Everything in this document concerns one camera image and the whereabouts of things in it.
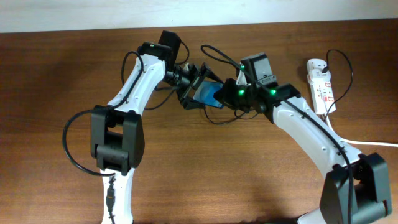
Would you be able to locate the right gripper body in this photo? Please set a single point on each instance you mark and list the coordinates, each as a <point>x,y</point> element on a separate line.
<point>229,90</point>

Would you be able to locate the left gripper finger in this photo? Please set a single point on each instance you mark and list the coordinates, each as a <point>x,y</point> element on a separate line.
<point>207,72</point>
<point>189,103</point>

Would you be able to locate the white USB charger plug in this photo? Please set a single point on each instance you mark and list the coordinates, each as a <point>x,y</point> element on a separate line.
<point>315,71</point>

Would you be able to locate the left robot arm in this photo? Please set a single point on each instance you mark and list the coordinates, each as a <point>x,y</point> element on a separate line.
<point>117,136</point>

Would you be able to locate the blue screen Galaxy smartphone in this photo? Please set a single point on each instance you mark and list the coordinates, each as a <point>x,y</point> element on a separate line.
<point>204,94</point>

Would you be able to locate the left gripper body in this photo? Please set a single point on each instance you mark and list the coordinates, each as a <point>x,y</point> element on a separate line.
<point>195,78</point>

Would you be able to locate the white power strip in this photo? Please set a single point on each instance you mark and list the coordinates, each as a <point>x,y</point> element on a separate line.
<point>322,97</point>

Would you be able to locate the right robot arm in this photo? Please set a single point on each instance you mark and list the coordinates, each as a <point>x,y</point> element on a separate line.
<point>356,187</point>

